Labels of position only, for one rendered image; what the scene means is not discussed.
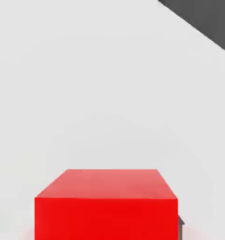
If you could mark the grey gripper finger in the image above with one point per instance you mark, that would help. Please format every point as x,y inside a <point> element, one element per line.
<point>180,228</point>

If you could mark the small red cube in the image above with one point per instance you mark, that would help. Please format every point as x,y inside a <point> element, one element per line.
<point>105,215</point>

